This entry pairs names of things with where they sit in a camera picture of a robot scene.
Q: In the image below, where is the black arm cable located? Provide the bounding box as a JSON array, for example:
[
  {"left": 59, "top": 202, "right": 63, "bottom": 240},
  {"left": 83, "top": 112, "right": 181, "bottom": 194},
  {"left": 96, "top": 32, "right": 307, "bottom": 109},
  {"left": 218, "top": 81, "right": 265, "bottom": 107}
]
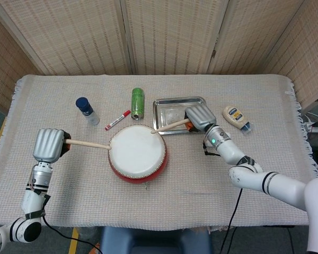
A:
[
  {"left": 42, "top": 215, "right": 104, "bottom": 254},
  {"left": 219, "top": 189, "right": 243, "bottom": 254}
]

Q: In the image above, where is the red drum white skin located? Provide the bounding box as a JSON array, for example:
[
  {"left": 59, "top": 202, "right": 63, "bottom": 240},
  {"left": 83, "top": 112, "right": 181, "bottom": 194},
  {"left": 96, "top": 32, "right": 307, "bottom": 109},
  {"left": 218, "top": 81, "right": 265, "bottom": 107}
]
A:
[{"left": 108, "top": 125, "right": 169, "bottom": 191}]

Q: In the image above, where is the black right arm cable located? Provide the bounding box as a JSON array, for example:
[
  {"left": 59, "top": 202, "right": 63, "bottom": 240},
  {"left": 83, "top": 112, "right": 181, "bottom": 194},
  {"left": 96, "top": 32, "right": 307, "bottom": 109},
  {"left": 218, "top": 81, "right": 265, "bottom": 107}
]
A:
[{"left": 219, "top": 189, "right": 243, "bottom": 254}]

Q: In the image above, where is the wooden drumstick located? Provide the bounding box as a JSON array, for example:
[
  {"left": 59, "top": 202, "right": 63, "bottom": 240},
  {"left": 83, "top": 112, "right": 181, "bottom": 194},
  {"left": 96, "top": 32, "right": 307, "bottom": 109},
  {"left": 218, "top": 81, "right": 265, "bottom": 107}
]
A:
[
  {"left": 151, "top": 118, "right": 190, "bottom": 134},
  {"left": 65, "top": 139, "right": 112, "bottom": 150}
]

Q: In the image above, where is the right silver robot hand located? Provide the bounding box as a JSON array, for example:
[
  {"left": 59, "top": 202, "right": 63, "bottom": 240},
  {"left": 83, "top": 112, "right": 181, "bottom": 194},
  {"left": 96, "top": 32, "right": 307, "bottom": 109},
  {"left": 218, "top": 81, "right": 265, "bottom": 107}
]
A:
[{"left": 184, "top": 104, "right": 218, "bottom": 133}]

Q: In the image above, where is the red marker pen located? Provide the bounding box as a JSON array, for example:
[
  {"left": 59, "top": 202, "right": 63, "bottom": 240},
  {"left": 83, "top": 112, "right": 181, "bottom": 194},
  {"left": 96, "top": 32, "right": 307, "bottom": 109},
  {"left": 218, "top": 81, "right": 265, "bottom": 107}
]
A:
[{"left": 104, "top": 110, "right": 131, "bottom": 131}]

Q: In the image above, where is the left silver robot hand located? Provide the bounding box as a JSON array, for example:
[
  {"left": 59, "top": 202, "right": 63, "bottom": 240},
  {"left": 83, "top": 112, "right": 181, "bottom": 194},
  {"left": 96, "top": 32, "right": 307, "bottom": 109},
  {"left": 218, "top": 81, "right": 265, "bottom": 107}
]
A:
[{"left": 32, "top": 129, "right": 72, "bottom": 162}]

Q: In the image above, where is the beige woven tablecloth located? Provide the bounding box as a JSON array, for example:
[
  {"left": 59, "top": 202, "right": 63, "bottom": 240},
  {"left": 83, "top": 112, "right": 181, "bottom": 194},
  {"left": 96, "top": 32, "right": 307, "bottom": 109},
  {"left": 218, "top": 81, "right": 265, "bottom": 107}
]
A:
[{"left": 0, "top": 74, "right": 318, "bottom": 229}]

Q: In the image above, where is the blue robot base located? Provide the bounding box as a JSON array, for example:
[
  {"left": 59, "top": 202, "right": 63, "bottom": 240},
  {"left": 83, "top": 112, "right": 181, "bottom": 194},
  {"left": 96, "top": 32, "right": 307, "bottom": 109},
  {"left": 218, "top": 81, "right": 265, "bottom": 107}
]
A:
[{"left": 99, "top": 226, "right": 213, "bottom": 254}]

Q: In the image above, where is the mayonnaise squeeze bottle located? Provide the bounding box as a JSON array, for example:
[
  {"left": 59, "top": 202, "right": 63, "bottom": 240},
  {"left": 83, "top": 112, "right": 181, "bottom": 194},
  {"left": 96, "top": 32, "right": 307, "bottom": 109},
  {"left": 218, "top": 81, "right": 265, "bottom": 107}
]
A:
[{"left": 222, "top": 105, "right": 252, "bottom": 133}]

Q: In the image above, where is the bamboo folding screen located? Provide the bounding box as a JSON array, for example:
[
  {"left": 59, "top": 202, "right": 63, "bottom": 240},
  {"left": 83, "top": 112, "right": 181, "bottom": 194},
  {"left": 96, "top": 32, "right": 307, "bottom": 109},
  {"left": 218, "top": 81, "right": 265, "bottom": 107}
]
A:
[{"left": 0, "top": 0, "right": 318, "bottom": 113}]

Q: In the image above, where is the green drink can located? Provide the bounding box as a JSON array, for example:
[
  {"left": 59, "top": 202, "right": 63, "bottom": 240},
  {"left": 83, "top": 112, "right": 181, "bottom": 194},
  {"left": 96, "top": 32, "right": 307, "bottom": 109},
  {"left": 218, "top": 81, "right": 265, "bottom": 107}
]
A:
[{"left": 131, "top": 87, "right": 145, "bottom": 121}]

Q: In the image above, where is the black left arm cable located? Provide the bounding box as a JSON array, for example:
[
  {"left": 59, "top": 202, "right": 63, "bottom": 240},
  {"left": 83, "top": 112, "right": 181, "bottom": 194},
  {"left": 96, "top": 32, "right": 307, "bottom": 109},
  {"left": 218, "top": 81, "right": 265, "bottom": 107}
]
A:
[{"left": 42, "top": 215, "right": 104, "bottom": 254}]

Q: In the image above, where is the stainless steel tray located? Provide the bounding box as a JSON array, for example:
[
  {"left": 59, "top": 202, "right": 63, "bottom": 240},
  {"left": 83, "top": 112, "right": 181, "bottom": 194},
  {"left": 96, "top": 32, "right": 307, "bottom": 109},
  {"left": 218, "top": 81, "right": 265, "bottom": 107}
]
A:
[{"left": 152, "top": 96, "right": 211, "bottom": 135}]

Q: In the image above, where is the white bottle blue cap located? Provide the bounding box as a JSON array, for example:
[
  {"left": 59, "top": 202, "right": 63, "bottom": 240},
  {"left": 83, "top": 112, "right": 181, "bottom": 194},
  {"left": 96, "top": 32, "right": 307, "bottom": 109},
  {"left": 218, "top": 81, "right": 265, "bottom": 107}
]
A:
[{"left": 75, "top": 97, "right": 100, "bottom": 126}]

